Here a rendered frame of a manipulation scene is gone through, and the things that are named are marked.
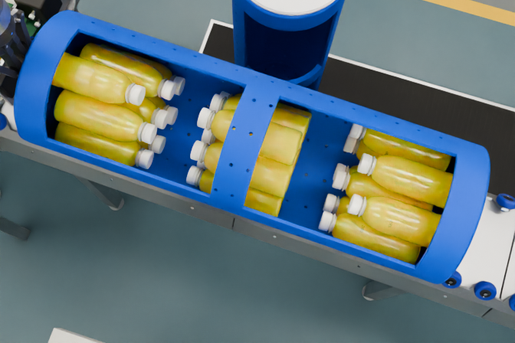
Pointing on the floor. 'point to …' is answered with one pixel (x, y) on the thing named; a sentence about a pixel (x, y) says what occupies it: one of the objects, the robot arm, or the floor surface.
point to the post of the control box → (14, 229)
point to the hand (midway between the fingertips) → (26, 68)
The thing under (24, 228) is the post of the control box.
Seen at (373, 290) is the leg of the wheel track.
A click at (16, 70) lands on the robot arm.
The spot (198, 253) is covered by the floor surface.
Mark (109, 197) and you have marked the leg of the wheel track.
